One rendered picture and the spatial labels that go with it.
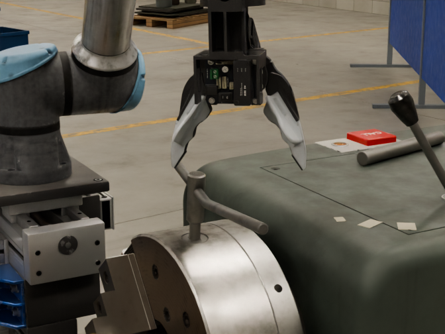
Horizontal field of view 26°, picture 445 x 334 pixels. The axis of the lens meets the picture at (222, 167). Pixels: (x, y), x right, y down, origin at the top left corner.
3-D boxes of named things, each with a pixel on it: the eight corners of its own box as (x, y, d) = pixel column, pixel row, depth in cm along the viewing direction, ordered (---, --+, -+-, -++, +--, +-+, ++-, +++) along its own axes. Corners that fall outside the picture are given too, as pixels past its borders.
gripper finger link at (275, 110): (298, 179, 104) (247, 111, 104) (302, 167, 110) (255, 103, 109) (321, 164, 104) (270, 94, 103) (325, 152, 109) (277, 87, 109)
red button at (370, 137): (374, 139, 165) (375, 128, 165) (396, 147, 160) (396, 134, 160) (346, 143, 162) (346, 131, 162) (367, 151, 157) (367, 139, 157)
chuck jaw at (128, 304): (167, 333, 128) (142, 251, 132) (180, 321, 124) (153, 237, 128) (89, 351, 123) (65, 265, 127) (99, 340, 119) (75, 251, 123)
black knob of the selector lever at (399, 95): (405, 122, 129) (407, 87, 127) (421, 126, 126) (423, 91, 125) (381, 125, 127) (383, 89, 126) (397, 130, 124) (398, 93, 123)
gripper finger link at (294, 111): (275, 137, 108) (228, 75, 107) (277, 134, 110) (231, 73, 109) (308, 113, 107) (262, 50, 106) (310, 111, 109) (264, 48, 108)
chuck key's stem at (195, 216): (183, 256, 122) (185, 171, 118) (199, 254, 123) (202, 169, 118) (187, 263, 120) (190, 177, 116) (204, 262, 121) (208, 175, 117)
